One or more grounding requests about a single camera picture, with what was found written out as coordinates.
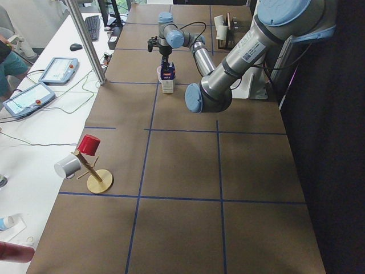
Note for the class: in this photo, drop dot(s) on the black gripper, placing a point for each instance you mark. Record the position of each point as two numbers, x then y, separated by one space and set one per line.
165 52

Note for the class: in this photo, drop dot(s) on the white mug with black handle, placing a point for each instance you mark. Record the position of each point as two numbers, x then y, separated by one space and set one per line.
158 70

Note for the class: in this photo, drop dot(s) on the blue white milk carton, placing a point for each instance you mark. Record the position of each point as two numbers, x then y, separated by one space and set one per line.
168 78

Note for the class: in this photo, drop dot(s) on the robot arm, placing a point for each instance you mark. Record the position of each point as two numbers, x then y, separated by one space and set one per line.
274 21

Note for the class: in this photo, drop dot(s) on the red cup on stand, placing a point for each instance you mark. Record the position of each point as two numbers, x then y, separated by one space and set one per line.
89 145

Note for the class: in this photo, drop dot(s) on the grey white cup on stand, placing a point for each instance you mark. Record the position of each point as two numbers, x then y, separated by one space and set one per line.
67 167

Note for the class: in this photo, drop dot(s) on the white ribbed mug near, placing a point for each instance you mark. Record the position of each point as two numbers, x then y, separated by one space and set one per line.
221 35

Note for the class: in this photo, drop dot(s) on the white ribbed mug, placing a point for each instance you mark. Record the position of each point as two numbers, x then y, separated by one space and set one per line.
221 35
219 22

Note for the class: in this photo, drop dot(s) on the white ribbed mug far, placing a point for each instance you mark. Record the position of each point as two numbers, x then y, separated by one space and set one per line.
219 22

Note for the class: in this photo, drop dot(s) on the black keyboard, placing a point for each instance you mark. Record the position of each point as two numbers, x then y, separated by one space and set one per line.
92 24

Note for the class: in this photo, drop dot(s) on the black computer mouse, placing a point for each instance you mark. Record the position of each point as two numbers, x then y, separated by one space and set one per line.
75 47

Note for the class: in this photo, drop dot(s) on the teach pendant far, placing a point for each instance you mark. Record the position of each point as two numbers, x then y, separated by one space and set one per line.
59 71

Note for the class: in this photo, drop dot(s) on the teach pendant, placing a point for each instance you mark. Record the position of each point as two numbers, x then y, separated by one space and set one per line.
59 71
29 100

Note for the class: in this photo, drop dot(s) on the wooden mug tree stand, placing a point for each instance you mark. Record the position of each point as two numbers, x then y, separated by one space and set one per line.
98 180

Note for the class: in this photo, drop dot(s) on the teach pendant near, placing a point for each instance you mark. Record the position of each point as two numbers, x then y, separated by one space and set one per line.
29 100

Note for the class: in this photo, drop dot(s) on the red bottle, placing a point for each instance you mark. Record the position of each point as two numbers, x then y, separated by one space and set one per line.
16 253

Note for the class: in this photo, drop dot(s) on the black wire mug rack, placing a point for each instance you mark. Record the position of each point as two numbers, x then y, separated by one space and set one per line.
229 43

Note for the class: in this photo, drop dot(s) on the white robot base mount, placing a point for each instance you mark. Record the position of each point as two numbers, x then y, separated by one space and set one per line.
251 85

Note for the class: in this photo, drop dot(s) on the aluminium frame post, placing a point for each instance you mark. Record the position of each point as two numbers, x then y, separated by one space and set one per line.
86 40

